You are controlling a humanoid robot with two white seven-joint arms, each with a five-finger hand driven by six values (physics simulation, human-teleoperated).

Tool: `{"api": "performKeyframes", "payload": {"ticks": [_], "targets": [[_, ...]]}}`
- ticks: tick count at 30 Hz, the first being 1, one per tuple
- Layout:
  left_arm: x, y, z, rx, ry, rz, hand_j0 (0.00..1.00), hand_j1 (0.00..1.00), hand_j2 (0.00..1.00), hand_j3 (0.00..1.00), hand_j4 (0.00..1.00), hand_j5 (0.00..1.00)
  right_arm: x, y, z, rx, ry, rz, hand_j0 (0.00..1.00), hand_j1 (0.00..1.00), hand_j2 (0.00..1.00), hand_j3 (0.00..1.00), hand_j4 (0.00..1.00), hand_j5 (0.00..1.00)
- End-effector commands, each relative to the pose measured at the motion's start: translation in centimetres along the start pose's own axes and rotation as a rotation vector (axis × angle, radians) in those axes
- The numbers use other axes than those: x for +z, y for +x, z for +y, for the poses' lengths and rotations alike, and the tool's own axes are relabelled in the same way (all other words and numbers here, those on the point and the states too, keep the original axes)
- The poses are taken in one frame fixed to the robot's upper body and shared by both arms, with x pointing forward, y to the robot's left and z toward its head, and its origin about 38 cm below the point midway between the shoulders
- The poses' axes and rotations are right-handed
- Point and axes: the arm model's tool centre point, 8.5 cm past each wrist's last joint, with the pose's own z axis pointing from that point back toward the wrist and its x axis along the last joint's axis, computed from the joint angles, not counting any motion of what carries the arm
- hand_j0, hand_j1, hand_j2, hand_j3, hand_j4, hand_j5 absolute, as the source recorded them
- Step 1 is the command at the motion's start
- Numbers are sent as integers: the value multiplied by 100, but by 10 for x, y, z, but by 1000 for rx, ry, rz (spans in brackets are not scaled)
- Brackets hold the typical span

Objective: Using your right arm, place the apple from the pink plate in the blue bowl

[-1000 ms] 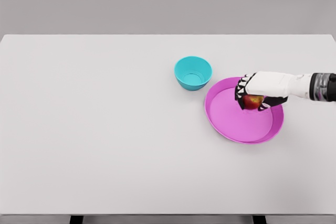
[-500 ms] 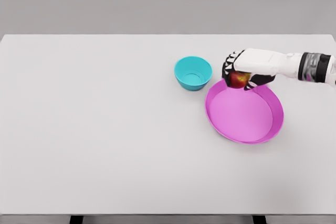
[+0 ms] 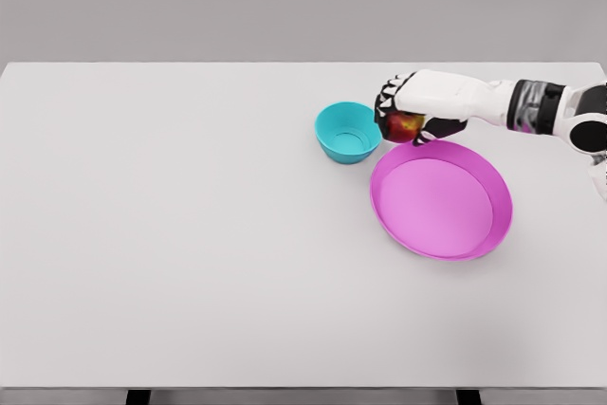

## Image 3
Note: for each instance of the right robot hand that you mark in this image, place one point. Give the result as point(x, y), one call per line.
point(427, 92)

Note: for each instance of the red yellow apple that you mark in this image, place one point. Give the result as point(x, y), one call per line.
point(403, 126)

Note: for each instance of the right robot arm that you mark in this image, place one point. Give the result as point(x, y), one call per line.
point(536, 106)

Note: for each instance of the blue bowl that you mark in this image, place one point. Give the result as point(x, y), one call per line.
point(347, 133)

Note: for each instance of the pink plate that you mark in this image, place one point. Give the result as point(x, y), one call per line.
point(438, 201)

